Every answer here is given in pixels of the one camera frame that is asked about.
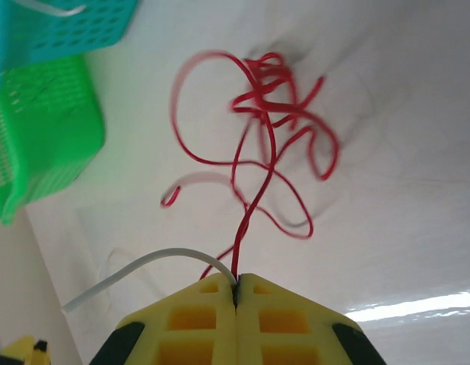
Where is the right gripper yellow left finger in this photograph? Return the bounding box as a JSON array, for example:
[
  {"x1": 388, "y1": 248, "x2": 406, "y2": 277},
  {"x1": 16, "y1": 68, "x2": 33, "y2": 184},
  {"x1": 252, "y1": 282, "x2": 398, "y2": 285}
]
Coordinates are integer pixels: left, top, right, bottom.
[{"x1": 88, "y1": 271, "x2": 237, "y2": 365}]

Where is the teal plastic mesh basket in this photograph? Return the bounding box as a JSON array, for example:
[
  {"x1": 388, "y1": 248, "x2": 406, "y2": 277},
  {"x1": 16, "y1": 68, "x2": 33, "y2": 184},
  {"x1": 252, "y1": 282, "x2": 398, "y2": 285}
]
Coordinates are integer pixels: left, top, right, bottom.
[{"x1": 0, "y1": 0, "x2": 140, "y2": 94}]

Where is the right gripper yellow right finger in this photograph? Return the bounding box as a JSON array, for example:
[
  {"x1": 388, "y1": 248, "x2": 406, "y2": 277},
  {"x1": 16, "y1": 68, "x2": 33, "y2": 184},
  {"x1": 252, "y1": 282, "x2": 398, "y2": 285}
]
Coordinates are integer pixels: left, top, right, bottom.
[{"x1": 236, "y1": 271, "x2": 389, "y2": 365}]

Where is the green plastic mesh basket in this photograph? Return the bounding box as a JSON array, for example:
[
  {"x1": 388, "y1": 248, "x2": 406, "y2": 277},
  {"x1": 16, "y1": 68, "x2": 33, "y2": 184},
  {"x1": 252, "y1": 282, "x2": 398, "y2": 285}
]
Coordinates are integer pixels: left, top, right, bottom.
[{"x1": 0, "y1": 52, "x2": 106, "y2": 228}]

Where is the thin white cable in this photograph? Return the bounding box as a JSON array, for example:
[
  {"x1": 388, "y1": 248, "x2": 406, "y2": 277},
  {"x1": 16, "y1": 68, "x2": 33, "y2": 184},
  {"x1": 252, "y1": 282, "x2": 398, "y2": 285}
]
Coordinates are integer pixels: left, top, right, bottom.
[{"x1": 62, "y1": 247, "x2": 239, "y2": 313}]

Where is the thin red cable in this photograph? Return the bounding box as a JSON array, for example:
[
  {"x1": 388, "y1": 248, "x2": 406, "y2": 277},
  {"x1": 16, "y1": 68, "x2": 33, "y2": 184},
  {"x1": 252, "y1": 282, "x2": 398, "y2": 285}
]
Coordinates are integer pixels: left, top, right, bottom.
[{"x1": 160, "y1": 49, "x2": 341, "y2": 283}]

